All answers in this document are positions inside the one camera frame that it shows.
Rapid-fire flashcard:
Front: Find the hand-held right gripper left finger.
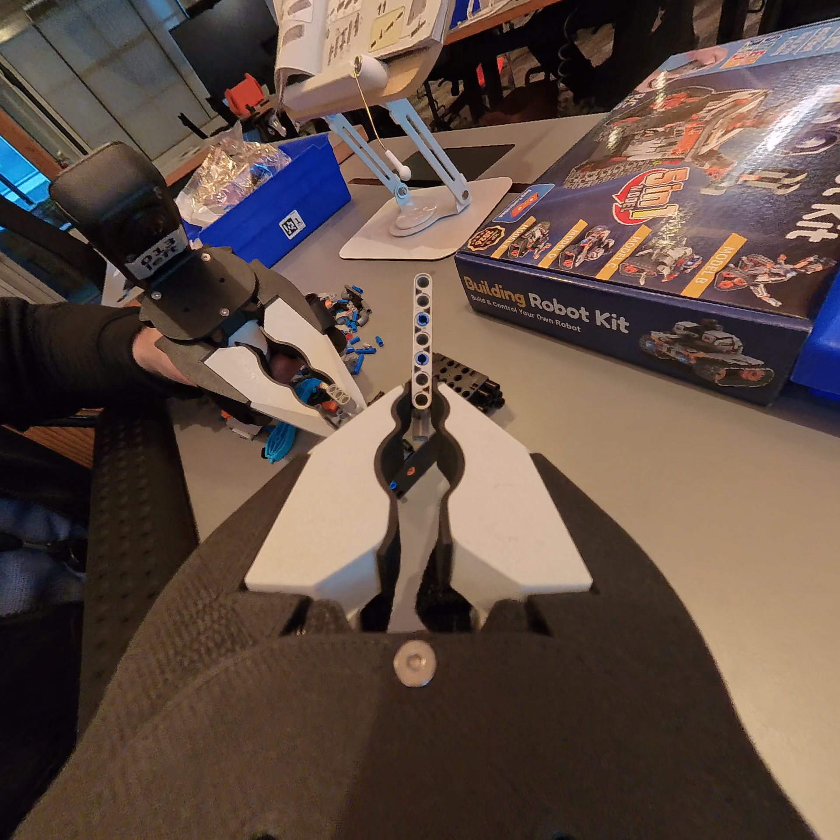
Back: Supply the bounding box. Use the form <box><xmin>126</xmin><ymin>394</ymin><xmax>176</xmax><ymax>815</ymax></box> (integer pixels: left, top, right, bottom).
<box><xmin>244</xmin><ymin>384</ymin><xmax>409</xmax><ymax>632</ymax></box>

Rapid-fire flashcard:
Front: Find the person's left hand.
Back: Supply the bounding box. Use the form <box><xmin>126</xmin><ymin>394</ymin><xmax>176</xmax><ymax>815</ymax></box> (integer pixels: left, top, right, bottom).
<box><xmin>131</xmin><ymin>325</ymin><xmax>198</xmax><ymax>388</ymax></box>

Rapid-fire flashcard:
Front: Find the white book stand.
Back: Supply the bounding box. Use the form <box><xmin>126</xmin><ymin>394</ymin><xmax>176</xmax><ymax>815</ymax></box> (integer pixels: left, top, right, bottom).
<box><xmin>279</xmin><ymin>39</ymin><xmax>514</xmax><ymax>261</ymax></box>

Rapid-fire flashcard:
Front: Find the light blue separator tool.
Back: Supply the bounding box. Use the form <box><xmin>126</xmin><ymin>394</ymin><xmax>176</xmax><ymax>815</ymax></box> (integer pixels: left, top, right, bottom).
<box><xmin>261</xmin><ymin>420</ymin><xmax>309</xmax><ymax>463</ymax></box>

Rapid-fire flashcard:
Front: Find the black and grey block model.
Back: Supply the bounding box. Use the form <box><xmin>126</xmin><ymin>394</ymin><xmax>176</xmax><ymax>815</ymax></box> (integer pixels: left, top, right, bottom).
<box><xmin>390</xmin><ymin>352</ymin><xmax>505</xmax><ymax>503</ymax></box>

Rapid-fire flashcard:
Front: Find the blue robot kit box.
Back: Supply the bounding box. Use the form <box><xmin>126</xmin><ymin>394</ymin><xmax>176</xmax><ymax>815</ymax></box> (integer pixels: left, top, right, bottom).
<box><xmin>454</xmin><ymin>18</ymin><xmax>840</xmax><ymax>406</ymax></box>

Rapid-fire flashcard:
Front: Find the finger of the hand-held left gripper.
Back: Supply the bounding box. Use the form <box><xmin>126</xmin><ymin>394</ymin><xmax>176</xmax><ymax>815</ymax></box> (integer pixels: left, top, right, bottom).
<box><xmin>230</xmin><ymin>289</ymin><xmax>368</xmax><ymax>414</ymax></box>
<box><xmin>202</xmin><ymin>343</ymin><xmax>339</xmax><ymax>438</ymax></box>

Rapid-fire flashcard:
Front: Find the blue shirt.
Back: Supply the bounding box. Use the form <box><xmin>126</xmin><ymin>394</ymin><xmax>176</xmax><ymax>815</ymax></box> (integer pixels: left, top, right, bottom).
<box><xmin>0</xmin><ymin>495</ymin><xmax>89</xmax><ymax>618</ymax></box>

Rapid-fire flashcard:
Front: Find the black dimpled pad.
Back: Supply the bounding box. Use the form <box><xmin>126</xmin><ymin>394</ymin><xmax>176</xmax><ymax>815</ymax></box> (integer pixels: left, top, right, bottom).
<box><xmin>77</xmin><ymin>403</ymin><xmax>201</xmax><ymax>729</ymax></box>

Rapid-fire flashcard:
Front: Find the orange chair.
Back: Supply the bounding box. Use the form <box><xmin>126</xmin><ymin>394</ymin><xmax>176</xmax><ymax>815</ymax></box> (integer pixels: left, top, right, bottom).
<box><xmin>223</xmin><ymin>72</ymin><xmax>271</xmax><ymax>119</ymax></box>

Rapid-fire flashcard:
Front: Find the grey perforated thin beam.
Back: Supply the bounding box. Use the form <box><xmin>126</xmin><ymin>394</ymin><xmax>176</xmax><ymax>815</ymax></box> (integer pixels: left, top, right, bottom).
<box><xmin>410</xmin><ymin>272</ymin><xmax>436</xmax><ymax>411</ymax></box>

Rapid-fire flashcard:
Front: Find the instruction booklet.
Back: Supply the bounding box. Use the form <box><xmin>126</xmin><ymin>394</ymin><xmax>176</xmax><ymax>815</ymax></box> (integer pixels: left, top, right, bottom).
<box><xmin>272</xmin><ymin>0</ymin><xmax>450</xmax><ymax>73</ymax></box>

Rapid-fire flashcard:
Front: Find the person's left forearm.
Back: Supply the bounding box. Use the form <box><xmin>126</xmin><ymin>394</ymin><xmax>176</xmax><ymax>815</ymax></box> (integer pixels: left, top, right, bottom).
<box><xmin>0</xmin><ymin>297</ymin><xmax>172</xmax><ymax>431</ymax></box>

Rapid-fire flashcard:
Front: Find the clear plastic bag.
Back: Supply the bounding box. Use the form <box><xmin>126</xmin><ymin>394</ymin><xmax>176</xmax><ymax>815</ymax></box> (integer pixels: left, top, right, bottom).
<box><xmin>176</xmin><ymin>128</ymin><xmax>293</xmax><ymax>227</ymax></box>

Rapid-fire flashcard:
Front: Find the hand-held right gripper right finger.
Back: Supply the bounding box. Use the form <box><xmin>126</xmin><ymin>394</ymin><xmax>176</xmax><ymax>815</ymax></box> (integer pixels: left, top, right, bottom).
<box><xmin>430</xmin><ymin>382</ymin><xmax>593</xmax><ymax>630</ymax></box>

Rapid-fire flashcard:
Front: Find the blue storage bin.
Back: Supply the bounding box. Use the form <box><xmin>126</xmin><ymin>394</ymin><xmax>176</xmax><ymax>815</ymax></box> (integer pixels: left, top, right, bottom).
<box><xmin>789</xmin><ymin>272</ymin><xmax>840</xmax><ymax>398</ymax></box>
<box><xmin>180</xmin><ymin>134</ymin><xmax>352</xmax><ymax>270</ymax></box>

